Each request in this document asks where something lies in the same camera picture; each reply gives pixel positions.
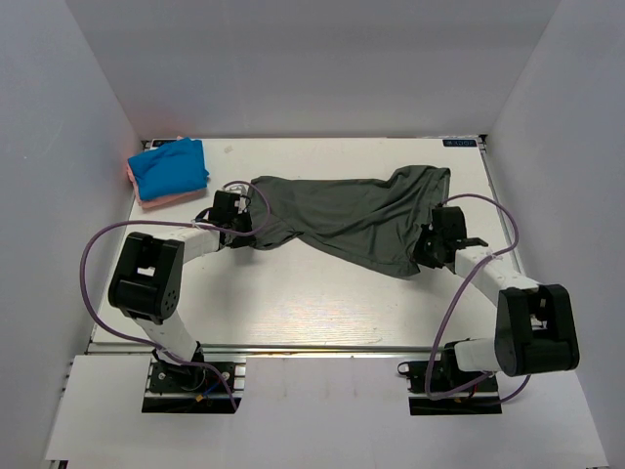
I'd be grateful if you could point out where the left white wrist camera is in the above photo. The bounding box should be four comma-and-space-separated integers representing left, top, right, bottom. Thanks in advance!
223, 182, 248, 196

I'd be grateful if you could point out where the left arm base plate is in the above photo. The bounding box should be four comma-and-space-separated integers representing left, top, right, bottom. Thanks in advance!
142, 361, 244, 415

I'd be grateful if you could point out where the aluminium table frame rail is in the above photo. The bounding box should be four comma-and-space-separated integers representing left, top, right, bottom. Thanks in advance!
476, 134, 556, 356

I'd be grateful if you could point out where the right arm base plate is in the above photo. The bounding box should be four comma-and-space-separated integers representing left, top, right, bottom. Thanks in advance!
396, 361, 502, 416

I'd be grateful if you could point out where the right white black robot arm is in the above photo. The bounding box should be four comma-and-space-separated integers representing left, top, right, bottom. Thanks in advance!
414, 206, 580, 390

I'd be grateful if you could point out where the dark grey t-shirt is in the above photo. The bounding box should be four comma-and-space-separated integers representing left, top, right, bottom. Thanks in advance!
248, 165, 451, 277

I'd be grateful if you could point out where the folded pink t-shirt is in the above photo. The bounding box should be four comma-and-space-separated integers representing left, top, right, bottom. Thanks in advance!
125, 135, 206, 212

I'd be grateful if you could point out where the folded blue t-shirt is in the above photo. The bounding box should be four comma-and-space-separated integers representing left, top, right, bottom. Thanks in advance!
127, 139, 211, 200

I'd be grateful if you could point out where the white front cover board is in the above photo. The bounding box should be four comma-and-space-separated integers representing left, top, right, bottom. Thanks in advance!
46, 356, 606, 468

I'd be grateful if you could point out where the blue logo sticker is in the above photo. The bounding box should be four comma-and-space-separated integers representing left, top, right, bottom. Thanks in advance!
442, 139, 478, 148

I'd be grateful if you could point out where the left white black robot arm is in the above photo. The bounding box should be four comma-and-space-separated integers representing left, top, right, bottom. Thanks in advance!
108, 185, 254, 390

